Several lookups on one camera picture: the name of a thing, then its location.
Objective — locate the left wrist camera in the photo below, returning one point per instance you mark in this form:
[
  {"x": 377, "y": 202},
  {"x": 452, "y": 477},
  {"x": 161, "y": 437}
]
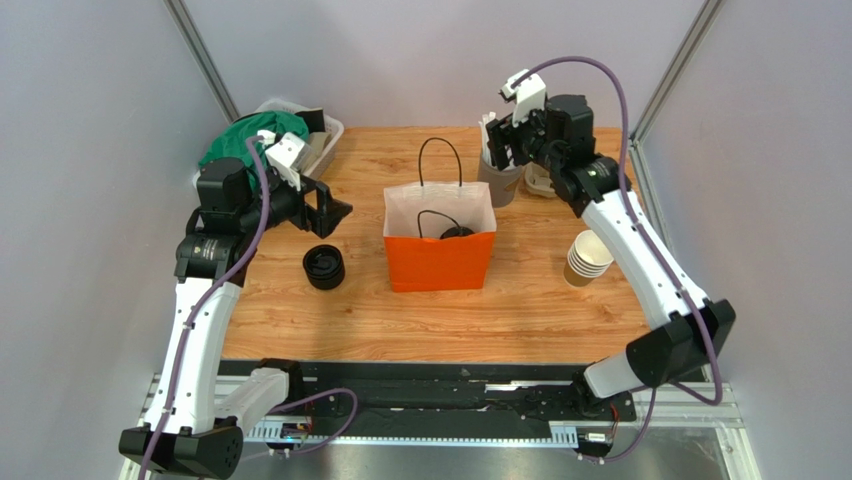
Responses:
[{"x": 287, "y": 155}]

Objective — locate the green jacket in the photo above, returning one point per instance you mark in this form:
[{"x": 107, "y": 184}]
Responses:
[{"x": 231, "y": 142}]

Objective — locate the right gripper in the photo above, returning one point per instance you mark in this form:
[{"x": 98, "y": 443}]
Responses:
[{"x": 501, "y": 141}]

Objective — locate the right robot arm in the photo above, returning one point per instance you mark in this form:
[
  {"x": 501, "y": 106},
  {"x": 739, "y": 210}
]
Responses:
[{"x": 687, "y": 329}]

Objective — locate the single black cup lid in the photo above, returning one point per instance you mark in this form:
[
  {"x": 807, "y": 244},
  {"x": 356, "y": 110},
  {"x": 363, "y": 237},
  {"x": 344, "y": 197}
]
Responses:
[{"x": 456, "y": 232}]

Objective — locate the orange paper bag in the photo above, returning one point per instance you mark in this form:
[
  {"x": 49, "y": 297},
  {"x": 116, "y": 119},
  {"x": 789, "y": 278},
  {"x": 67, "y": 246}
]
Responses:
[{"x": 415, "y": 216}]

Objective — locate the black cloth in basket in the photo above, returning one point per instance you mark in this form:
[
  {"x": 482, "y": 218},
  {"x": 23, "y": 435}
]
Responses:
[{"x": 314, "y": 119}]

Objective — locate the stack of paper cups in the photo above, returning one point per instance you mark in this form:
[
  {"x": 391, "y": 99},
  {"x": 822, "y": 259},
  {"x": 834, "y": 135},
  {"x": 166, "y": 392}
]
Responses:
[{"x": 587, "y": 259}]

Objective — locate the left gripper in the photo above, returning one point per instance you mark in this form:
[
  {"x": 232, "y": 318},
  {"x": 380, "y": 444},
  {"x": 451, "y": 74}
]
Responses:
[{"x": 327, "y": 214}]

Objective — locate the white plastic basket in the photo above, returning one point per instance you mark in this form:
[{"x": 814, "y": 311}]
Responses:
[{"x": 333, "y": 126}]

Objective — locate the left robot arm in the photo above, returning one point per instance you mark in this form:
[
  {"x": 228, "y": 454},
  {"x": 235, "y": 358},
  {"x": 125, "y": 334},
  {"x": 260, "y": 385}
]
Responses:
[{"x": 185, "y": 431}]

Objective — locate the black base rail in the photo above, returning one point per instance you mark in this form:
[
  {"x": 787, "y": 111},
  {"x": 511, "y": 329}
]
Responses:
[{"x": 437, "y": 403}]

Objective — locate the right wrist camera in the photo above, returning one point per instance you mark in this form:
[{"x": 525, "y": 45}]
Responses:
[{"x": 527, "y": 91}]

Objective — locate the wrapped white straws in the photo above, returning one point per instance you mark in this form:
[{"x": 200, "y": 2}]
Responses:
[{"x": 486, "y": 136}]

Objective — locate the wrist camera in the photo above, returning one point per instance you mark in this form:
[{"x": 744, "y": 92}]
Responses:
[
  {"x": 287, "y": 155},
  {"x": 527, "y": 91}
]

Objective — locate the grey straw holder cup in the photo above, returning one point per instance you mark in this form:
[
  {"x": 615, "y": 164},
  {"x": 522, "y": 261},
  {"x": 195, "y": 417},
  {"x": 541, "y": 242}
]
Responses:
[{"x": 502, "y": 184}]

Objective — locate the black coffee cup lids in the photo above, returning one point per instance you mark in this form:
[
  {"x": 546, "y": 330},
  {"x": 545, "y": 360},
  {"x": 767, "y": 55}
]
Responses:
[{"x": 324, "y": 267}]

